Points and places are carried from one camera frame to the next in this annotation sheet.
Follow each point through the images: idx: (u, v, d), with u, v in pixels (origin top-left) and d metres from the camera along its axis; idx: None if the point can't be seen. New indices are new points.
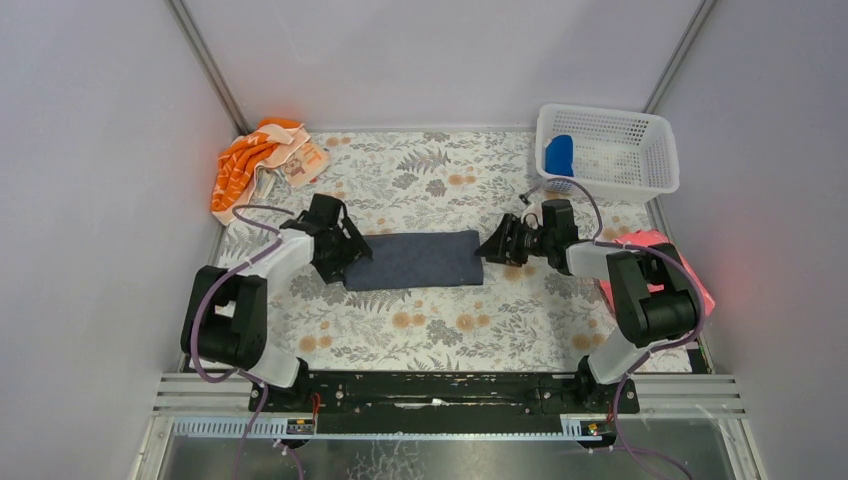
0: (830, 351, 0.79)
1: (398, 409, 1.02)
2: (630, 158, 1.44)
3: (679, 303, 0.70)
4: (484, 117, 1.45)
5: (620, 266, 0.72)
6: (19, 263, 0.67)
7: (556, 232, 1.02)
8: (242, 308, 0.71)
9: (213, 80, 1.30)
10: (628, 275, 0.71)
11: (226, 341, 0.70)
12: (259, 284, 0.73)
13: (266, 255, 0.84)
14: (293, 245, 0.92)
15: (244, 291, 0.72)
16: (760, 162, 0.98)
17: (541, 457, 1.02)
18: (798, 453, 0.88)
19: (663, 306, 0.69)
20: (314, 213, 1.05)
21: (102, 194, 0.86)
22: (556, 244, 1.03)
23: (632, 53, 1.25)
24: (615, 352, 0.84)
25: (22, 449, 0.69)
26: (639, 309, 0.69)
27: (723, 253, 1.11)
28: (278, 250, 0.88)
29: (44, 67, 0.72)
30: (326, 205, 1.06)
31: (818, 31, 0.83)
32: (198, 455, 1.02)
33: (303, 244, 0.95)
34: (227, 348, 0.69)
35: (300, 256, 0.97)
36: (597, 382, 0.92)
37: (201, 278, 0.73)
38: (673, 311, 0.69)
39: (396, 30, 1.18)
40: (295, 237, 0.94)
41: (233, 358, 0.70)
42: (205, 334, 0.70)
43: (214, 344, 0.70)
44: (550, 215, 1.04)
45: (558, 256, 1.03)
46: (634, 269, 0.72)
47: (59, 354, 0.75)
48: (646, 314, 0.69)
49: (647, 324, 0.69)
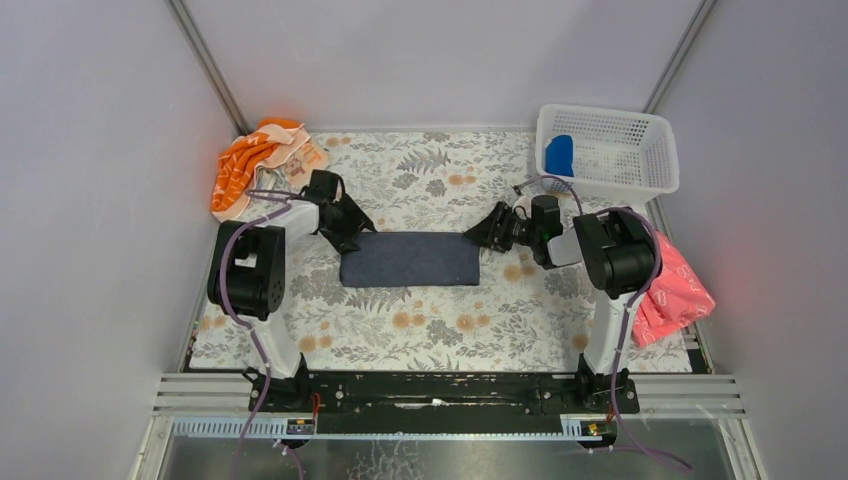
0: (830, 351, 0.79)
1: (398, 409, 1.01)
2: (631, 158, 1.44)
3: (643, 252, 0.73)
4: (485, 117, 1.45)
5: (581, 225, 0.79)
6: (19, 263, 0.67)
7: (543, 230, 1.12)
8: (264, 254, 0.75)
9: (213, 80, 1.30)
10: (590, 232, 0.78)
11: (251, 284, 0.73)
12: (278, 232, 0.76)
13: (279, 216, 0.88)
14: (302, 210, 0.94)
15: (265, 239, 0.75)
16: (761, 162, 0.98)
17: (542, 457, 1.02)
18: (798, 452, 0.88)
19: (627, 252, 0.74)
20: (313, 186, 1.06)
21: (102, 194, 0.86)
22: (541, 241, 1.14)
23: (632, 53, 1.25)
24: (601, 326, 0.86)
25: (22, 449, 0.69)
26: (602, 256, 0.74)
27: (723, 253, 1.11)
28: (289, 213, 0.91)
29: (44, 67, 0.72)
30: (323, 179, 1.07)
31: (818, 31, 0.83)
32: (198, 455, 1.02)
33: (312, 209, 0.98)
34: (254, 292, 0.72)
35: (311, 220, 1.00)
36: (594, 371, 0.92)
37: (223, 233, 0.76)
38: (636, 256, 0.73)
39: (396, 30, 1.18)
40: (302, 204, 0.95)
41: (257, 301, 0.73)
42: (232, 282, 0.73)
43: (240, 290, 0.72)
44: (538, 212, 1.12)
45: (545, 253, 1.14)
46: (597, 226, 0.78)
47: (58, 355, 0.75)
48: (608, 259, 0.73)
49: (611, 267, 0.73)
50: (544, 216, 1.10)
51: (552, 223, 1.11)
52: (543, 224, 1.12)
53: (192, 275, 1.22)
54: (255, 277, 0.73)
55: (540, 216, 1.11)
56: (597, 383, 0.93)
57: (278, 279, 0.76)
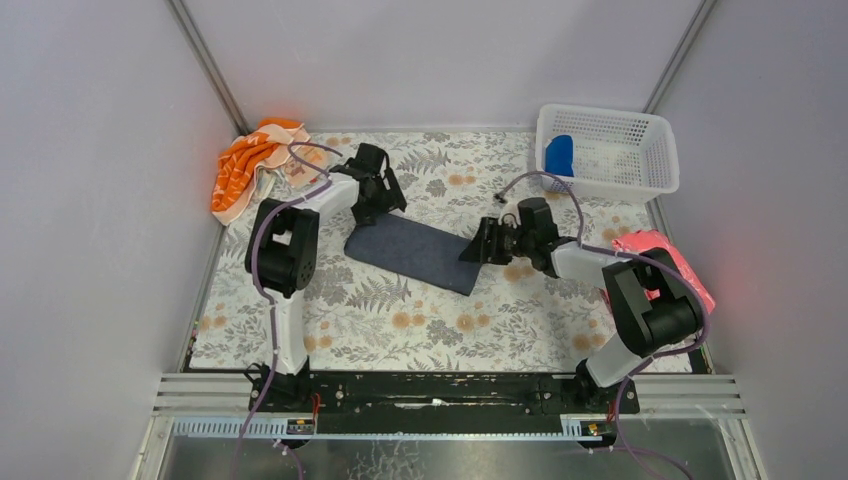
0: (830, 351, 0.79)
1: (398, 409, 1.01)
2: (630, 158, 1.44)
3: (681, 310, 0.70)
4: (485, 117, 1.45)
5: (617, 282, 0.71)
6: (19, 264, 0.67)
7: (535, 232, 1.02)
8: (299, 236, 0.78)
9: (214, 80, 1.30)
10: (627, 291, 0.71)
11: (283, 262, 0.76)
12: (312, 216, 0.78)
13: (318, 195, 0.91)
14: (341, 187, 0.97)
15: (300, 222, 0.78)
16: (761, 162, 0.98)
17: (542, 457, 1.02)
18: (798, 453, 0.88)
19: (664, 314, 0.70)
20: (360, 160, 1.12)
21: (102, 195, 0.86)
22: (538, 245, 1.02)
23: (632, 53, 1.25)
24: (615, 358, 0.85)
25: (21, 449, 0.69)
26: (641, 321, 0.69)
27: (723, 253, 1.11)
28: (328, 192, 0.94)
29: (44, 67, 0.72)
30: (370, 155, 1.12)
31: (819, 31, 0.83)
32: (198, 455, 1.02)
33: (350, 188, 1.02)
34: (284, 268, 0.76)
35: (348, 196, 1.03)
36: (597, 385, 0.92)
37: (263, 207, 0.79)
38: (673, 319, 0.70)
39: (396, 31, 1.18)
40: (342, 182, 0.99)
41: (287, 278, 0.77)
42: (264, 255, 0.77)
43: (270, 265, 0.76)
44: (528, 216, 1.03)
45: (544, 257, 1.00)
46: (632, 283, 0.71)
47: (58, 355, 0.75)
48: (648, 325, 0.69)
49: (651, 335, 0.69)
50: (537, 216, 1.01)
51: (545, 224, 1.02)
52: (536, 227, 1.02)
53: (192, 275, 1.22)
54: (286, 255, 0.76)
55: (532, 218, 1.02)
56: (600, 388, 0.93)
57: (310, 260, 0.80)
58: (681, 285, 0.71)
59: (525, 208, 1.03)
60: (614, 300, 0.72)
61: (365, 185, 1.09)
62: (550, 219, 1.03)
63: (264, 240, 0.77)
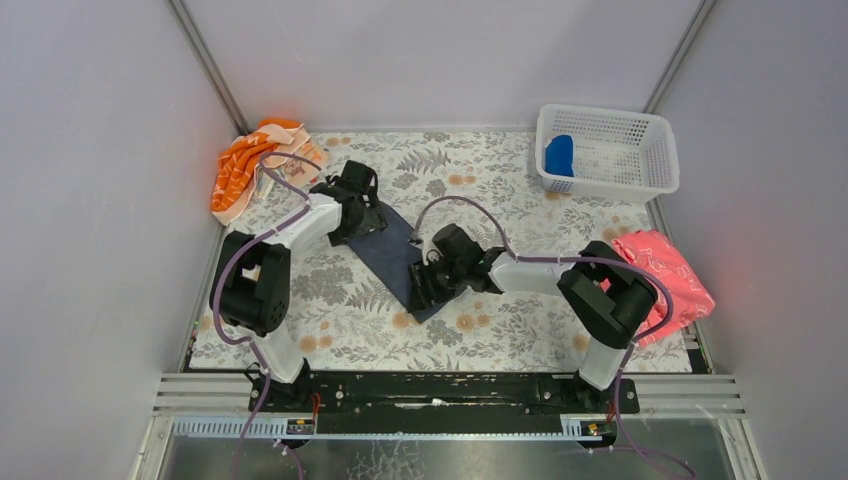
0: (830, 351, 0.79)
1: (398, 409, 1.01)
2: (631, 158, 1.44)
3: (637, 293, 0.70)
4: (485, 117, 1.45)
5: (577, 292, 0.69)
6: (19, 264, 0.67)
7: (462, 259, 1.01)
8: (267, 276, 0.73)
9: (214, 81, 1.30)
10: (590, 296, 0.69)
11: (251, 301, 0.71)
12: (283, 253, 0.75)
13: (290, 225, 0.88)
14: (320, 213, 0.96)
15: (269, 259, 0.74)
16: (761, 162, 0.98)
17: (542, 457, 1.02)
18: (797, 454, 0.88)
19: (627, 303, 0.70)
20: (346, 179, 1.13)
21: (103, 194, 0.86)
22: (470, 270, 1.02)
23: (632, 53, 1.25)
24: (603, 356, 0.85)
25: (22, 448, 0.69)
26: (610, 320, 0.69)
27: (723, 253, 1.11)
28: (301, 220, 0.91)
29: (44, 67, 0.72)
30: (357, 173, 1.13)
31: (818, 31, 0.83)
32: (198, 455, 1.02)
33: (330, 212, 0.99)
34: (251, 309, 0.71)
35: (328, 222, 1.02)
36: (598, 389, 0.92)
37: (228, 245, 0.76)
38: (636, 305, 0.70)
39: (395, 31, 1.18)
40: (322, 205, 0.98)
41: (256, 319, 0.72)
42: (230, 294, 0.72)
43: (237, 304, 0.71)
44: (446, 247, 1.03)
45: (482, 277, 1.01)
46: (590, 287, 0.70)
47: (58, 354, 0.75)
48: (618, 320, 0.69)
49: (625, 328, 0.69)
50: (453, 244, 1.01)
51: (466, 247, 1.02)
52: (459, 254, 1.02)
53: (192, 275, 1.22)
54: (255, 294, 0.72)
55: (451, 248, 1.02)
56: (603, 394, 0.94)
57: (280, 299, 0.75)
58: (628, 270, 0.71)
59: (440, 242, 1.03)
60: (579, 307, 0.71)
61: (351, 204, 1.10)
62: (468, 241, 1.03)
63: (229, 277, 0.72)
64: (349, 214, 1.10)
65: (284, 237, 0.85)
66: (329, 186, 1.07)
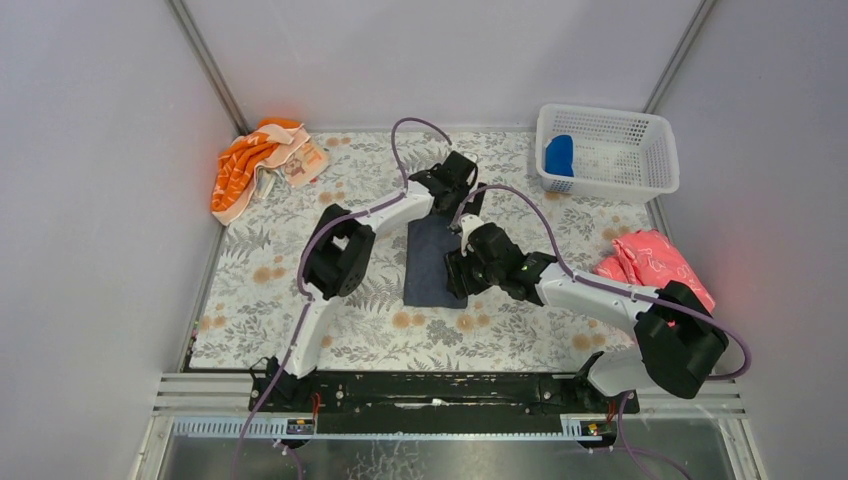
0: (830, 351, 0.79)
1: (398, 409, 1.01)
2: (630, 158, 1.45)
3: (714, 344, 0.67)
4: (485, 117, 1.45)
5: (657, 339, 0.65)
6: (18, 265, 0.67)
7: (500, 264, 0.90)
8: (350, 254, 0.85)
9: (213, 80, 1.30)
10: (668, 344, 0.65)
11: (331, 267, 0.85)
12: (367, 236, 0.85)
13: (384, 208, 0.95)
14: (412, 203, 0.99)
15: (355, 238, 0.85)
16: (761, 162, 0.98)
17: (542, 457, 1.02)
18: (796, 454, 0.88)
19: (703, 354, 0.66)
20: (446, 171, 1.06)
21: (101, 194, 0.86)
22: (510, 274, 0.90)
23: (632, 53, 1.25)
24: (631, 378, 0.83)
25: (22, 448, 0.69)
26: (688, 372, 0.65)
27: (723, 254, 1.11)
28: (395, 205, 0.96)
29: (45, 68, 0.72)
30: (458, 166, 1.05)
31: (819, 32, 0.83)
32: (199, 454, 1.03)
33: (421, 203, 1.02)
34: (330, 273, 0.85)
35: (416, 212, 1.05)
36: (602, 393, 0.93)
37: (329, 213, 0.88)
38: (710, 355, 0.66)
39: (396, 30, 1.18)
40: (416, 195, 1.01)
41: (331, 282, 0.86)
42: (318, 256, 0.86)
43: (320, 267, 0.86)
44: (483, 250, 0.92)
45: (523, 284, 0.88)
46: (670, 334, 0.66)
47: (58, 354, 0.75)
48: (694, 372, 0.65)
49: (695, 377, 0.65)
50: (491, 246, 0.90)
51: (504, 251, 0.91)
52: (496, 259, 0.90)
53: (192, 275, 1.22)
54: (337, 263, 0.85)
55: (489, 250, 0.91)
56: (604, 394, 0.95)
57: (356, 273, 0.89)
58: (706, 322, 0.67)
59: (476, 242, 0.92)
60: (653, 355, 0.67)
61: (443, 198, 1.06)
62: (507, 244, 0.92)
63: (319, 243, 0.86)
64: (438, 206, 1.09)
65: (375, 219, 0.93)
66: (426, 177, 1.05)
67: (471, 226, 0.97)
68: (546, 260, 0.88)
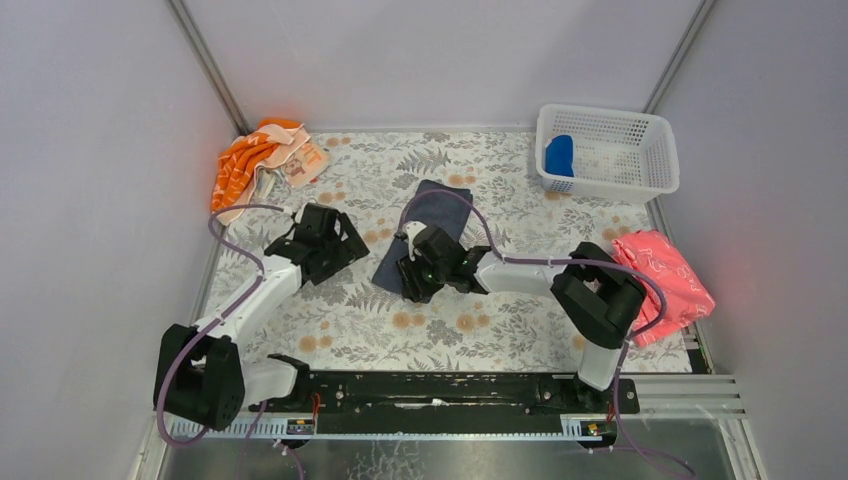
0: (831, 352, 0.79)
1: (398, 409, 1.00)
2: (630, 158, 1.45)
3: (631, 293, 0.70)
4: (485, 118, 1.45)
5: (570, 295, 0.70)
6: (19, 265, 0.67)
7: (442, 262, 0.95)
8: (213, 377, 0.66)
9: (214, 81, 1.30)
10: (583, 298, 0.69)
11: (201, 399, 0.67)
12: (228, 348, 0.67)
13: (238, 306, 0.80)
14: (274, 281, 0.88)
15: (214, 356, 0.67)
16: (761, 162, 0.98)
17: (542, 457, 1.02)
18: (797, 456, 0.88)
19: (619, 302, 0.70)
20: (307, 228, 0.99)
21: (102, 194, 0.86)
22: (453, 271, 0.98)
23: (632, 53, 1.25)
24: (600, 355, 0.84)
25: (23, 446, 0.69)
26: (607, 321, 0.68)
27: (723, 254, 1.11)
28: (251, 297, 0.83)
29: (43, 68, 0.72)
30: (317, 220, 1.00)
31: (817, 33, 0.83)
32: (199, 455, 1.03)
33: (287, 279, 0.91)
34: (198, 407, 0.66)
35: (286, 289, 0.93)
36: (601, 389, 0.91)
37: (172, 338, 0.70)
38: (626, 304, 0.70)
39: (394, 30, 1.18)
40: (277, 272, 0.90)
41: (204, 416, 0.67)
42: (179, 392, 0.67)
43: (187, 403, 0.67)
44: (426, 250, 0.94)
45: (466, 278, 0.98)
46: (582, 289, 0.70)
47: (59, 353, 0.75)
48: (612, 321, 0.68)
49: (617, 328, 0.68)
50: (434, 247, 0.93)
51: (447, 249, 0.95)
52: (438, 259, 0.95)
53: (192, 276, 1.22)
54: (203, 390, 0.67)
55: (432, 250, 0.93)
56: (604, 394, 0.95)
57: (233, 392, 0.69)
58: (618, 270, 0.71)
59: (419, 245, 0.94)
60: (573, 310, 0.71)
61: (313, 259, 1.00)
62: (449, 242, 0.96)
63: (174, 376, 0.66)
64: (309, 272, 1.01)
65: (232, 322, 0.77)
66: (287, 244, 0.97)
67: (415, 232, 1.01)
68: (483, 250, 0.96)
